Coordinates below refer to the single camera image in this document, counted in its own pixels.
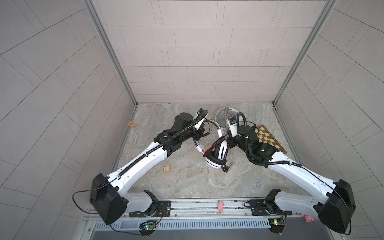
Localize white grey headphones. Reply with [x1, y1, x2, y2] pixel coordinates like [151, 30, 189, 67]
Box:
[215, 107, 239, 130]

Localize pink plush toy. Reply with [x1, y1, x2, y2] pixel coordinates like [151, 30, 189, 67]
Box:
[301, 214, 314, 223]

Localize left controller board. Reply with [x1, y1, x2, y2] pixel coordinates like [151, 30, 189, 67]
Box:
[139, 221, 157, 237]

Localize black white headphones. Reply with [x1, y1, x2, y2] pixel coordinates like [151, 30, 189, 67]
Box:
[193, 119, 231, 173]

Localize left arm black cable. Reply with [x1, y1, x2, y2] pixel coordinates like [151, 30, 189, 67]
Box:
[71, 109, 209, 215]

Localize pink clip on rail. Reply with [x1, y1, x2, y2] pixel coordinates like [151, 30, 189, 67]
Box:
[217, 200, 225, 213]

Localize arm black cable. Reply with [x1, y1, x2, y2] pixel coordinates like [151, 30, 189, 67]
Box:
[71, 109, 209, 215]
[236, 112, 352, 236]

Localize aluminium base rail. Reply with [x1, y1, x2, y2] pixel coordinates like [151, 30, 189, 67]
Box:
[118, 190, 330, 220]

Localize right controller board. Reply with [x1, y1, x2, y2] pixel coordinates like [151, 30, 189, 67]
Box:
[268, 219, 286, 234]

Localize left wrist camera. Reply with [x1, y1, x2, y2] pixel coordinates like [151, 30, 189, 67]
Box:
[194, 108, 208, 131]

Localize controller board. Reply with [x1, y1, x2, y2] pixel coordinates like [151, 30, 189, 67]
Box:
[139, 221, 157, 237]
[268, 219, 286, 234]

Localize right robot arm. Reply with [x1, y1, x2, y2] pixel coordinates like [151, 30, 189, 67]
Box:
[227, 124, 356, 235]

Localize wooden chessboard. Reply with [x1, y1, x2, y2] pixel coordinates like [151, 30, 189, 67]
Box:
[257, 125, 287, 154]

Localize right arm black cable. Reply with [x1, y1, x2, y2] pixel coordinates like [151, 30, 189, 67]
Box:
[236, 112, 352, 236]

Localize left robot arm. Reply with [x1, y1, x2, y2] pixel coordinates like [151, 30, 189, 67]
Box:
[90, 109, 208, 225]

